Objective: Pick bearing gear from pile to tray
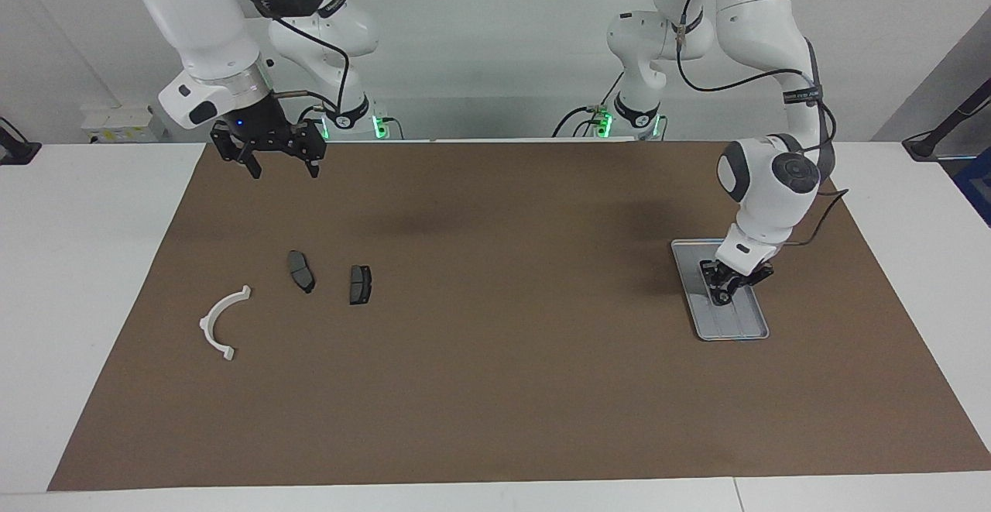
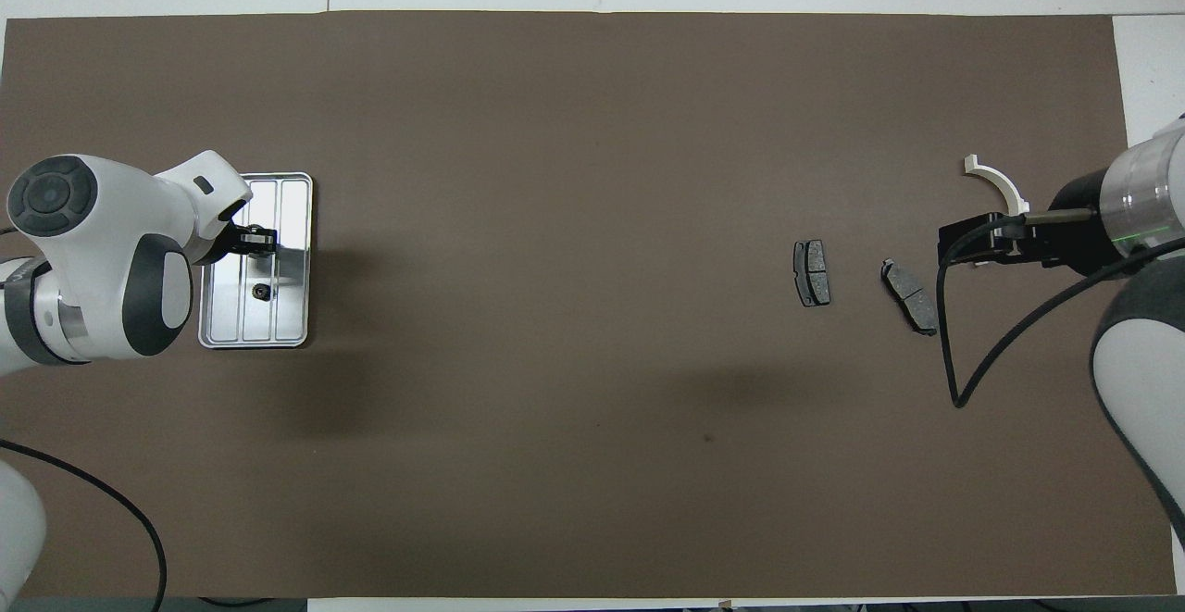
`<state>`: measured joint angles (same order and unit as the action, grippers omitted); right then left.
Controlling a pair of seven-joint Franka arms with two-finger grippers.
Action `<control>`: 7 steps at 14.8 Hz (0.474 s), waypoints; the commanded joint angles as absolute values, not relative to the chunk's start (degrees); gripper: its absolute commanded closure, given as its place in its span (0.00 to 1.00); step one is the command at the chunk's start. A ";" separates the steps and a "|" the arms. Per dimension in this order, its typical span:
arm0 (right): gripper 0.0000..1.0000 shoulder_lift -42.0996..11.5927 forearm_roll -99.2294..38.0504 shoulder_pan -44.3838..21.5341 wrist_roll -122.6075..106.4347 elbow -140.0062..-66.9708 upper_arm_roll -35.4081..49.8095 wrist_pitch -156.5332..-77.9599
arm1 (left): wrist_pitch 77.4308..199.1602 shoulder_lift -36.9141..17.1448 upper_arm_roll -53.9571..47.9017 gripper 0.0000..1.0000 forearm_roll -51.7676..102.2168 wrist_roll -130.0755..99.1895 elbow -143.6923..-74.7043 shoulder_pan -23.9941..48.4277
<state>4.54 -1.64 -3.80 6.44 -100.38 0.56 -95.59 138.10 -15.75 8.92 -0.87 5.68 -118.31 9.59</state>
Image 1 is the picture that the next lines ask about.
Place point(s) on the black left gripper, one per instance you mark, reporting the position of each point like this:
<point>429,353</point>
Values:
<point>743,278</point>

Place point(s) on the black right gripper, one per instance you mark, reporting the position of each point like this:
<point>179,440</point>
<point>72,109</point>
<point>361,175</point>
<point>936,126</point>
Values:
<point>267,136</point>

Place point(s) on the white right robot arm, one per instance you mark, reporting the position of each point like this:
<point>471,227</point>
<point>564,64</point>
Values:
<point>201,24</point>

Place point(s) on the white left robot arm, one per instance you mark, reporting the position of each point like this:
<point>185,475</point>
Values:
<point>766,187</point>

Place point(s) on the silver metal tray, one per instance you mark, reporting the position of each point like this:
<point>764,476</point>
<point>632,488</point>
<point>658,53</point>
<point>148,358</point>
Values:
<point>735,326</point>

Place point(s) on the curved dark brake pad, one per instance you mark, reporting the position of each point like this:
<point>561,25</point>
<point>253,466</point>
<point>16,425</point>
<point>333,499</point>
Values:
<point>301,272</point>

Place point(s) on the rectangular dark brake pad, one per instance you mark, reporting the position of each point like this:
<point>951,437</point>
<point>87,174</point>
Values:
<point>360,285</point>

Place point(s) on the white power box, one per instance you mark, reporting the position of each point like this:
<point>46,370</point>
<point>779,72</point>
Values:
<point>124,125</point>

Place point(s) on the brown table mat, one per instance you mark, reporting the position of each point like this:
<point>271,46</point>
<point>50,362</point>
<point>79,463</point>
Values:
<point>503,388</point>

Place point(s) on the black angled stand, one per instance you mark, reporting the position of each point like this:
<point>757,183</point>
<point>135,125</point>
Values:
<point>925,146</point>

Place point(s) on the black table clamp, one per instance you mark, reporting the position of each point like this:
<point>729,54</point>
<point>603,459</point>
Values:
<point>15,152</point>

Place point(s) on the blue crate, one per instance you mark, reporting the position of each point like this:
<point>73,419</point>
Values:
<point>977,187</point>

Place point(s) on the white semicircular bracket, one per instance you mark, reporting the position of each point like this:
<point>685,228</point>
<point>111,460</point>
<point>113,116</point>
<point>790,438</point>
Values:
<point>206,326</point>

